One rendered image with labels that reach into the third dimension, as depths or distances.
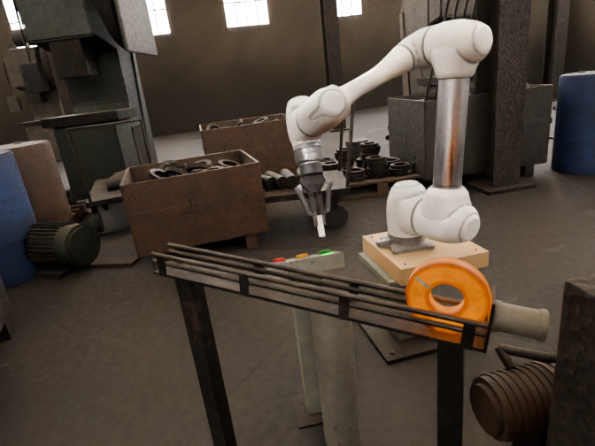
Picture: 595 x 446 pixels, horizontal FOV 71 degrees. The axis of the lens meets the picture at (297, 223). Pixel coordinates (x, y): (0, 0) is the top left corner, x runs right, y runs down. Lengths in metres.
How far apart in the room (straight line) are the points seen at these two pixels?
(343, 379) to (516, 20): 3.26
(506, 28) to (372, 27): 9.55
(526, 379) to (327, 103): 0.78
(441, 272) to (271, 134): 3.75
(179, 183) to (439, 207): 1.81
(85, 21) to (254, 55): 7.63
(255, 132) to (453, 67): 3.15
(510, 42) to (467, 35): 2.47
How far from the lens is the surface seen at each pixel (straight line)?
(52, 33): 5.51
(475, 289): 0.85
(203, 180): 2.86
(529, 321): 0.87
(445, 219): 1.55
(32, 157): 3.82
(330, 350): 1.25
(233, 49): 12.44
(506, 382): 0.97
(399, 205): 1.69
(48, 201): 3.88
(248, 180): 2.91
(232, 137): 4.41
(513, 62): 3.97
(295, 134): 1.31
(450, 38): 1.51
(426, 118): 3.90
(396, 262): 1.67
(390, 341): 1.92
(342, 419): 1.41
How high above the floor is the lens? 1.14
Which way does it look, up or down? 19 degrees down
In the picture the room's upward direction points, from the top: 7 degrees counter-clockwise
